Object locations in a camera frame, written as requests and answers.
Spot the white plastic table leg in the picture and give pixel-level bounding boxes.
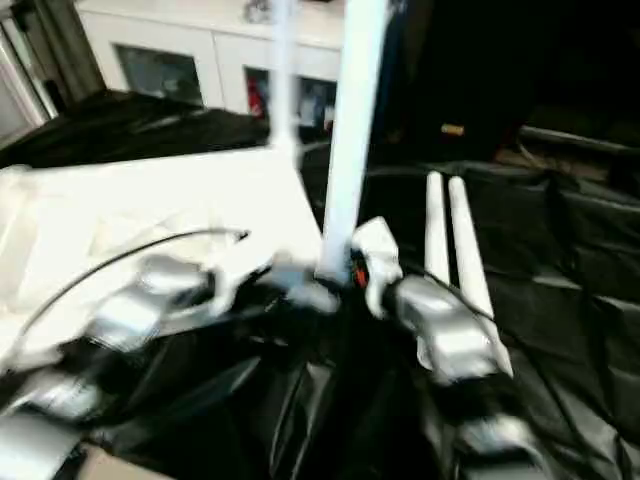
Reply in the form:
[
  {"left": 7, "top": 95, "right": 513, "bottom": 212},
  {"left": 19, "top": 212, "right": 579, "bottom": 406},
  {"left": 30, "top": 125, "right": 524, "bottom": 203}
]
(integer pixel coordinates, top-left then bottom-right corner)
[
  {"left": 268, "top": 0, "right": 303, "bottom": 167},
  {"left": 315, "top": 0, "right": 391, "bottom": 283},
  {"left": 447, "top": 177, "right": 516, "bottom": 379},
  {"left": 425, "top": 172, "right": 453, "bottom": 287}
]

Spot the white plastic table top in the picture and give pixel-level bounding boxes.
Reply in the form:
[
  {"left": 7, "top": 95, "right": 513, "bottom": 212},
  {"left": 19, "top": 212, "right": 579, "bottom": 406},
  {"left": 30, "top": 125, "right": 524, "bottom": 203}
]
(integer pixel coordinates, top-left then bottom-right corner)
[{"left": 0, "top": 148, "right": 341, "bottom": 363}]

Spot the black mat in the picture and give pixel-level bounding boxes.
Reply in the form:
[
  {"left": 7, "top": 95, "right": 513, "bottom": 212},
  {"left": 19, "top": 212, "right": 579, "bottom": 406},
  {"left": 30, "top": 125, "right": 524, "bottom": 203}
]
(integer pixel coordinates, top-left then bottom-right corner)
[{"left": 0, "top": 90, "right": 640, "bottom": 480}]

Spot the white glass-door cabinet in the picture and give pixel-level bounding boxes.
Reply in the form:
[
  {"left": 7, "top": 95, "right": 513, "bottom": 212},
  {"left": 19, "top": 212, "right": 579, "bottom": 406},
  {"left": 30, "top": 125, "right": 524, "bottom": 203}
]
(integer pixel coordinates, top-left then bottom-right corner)
[{"left": 75, "top": 0, "right": 351, "bottom": 131}]

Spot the dark grey bar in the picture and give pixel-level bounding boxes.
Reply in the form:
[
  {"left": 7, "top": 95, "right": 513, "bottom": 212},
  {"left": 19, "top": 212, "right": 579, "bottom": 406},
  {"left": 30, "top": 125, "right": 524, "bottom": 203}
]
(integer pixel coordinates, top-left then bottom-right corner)
[{"left": 520, "top": 127, "right": 640, "bottom": 157}]

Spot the shiny silver ornament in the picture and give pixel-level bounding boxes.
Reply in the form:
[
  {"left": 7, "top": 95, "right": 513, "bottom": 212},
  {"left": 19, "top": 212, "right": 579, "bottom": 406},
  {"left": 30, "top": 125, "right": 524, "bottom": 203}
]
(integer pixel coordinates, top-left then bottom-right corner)
[{"left": 243, "top": 0, "right": 276, "bottom": 21}]

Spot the grey metal rack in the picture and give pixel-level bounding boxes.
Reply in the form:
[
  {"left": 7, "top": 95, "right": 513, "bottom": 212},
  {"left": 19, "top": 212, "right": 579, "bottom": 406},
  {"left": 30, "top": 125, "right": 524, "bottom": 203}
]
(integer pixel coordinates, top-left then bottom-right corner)
[{"left": 0, "top": 0, "right": 101, "bottom": 121}]

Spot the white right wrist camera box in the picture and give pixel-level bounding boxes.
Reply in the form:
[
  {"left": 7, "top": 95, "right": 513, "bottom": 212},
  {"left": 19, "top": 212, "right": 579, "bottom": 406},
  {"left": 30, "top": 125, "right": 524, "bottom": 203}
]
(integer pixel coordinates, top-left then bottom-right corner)
[{"left": 350, "top": 218, "right": 406, "bottom": 319}]

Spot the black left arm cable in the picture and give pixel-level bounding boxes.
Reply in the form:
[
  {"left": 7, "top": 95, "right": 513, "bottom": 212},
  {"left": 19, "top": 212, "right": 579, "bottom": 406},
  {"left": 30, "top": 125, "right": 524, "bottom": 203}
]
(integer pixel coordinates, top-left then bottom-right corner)
[{"left": 0, "top": 228, "right": 251, "bottom": 351}]

